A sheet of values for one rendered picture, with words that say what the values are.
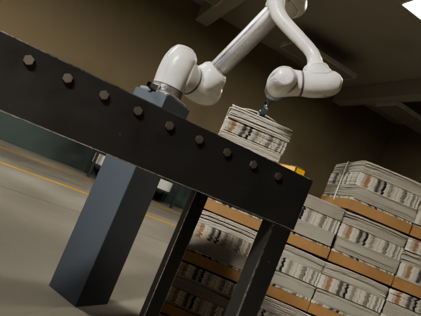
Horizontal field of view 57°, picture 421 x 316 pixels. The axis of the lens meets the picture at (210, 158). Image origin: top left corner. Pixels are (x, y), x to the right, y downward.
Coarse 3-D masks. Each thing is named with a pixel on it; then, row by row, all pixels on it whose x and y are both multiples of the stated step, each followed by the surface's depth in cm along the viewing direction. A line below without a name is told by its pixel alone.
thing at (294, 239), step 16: (208, 208) 162; (224, 208) 162; (256, 224) 162; (288, 240) 162; (304, 240) 162; (192, 256) 160; (336, 256) 162; (224, 272) 160; (240, 272) 161; (368, 272) 162; (384, 272) 162; (272, 288) 160; (400, 288) 162; (416, 288) 162; (304, 304) 160
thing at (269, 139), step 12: (240, 108) 162; (228, 120) 163; (240, 120) 163; (252, 120) 162; (264, 120) 162; (228, 132) 164; (240, 132) 164; (252, 132) 164; (264, 132) 163; (276, 132) 162; (288, 132) 162; (240, 144) 165; (252, 144) 165; (264, 144) 164; (276, 144) 164; (264, 156) 165; (276, 156) 164
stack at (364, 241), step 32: (224, 224) 162; (320, 224) 163; (352, 224) 163; (224, 256) 161; (288, 256) 161; (320, 256) 164; (352, 256) 162; (384, 256) 163; (416, 256) 163; (192, 288) 160; (224, 288) 161; (288, 288) 161; (320, 288) 161; (352, 288) 161; (384, 288) 161
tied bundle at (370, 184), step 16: (336, 176) 192; (352, 176) 172; (368, 176) 165; (384, 176) 165; (400, 176) 165; (336, 192) 184; (352, 192) 166; (368, 192) 164; (384, 192) 165; (400, 192) 165; (416, 192) 165; (384, 208) 164; (400, 208) 164; (416, 208) 165; (384, 224) 164
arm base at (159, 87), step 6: (150, 84) 175; (156, 84) 179; (162, 84) 179; (156, 90) 178; (162, 90) 177; (168, 90) 179; (174, 90) 180; (174, 96) 180; (180, 96) 184; (180, 102) 184; (186, 108) 188
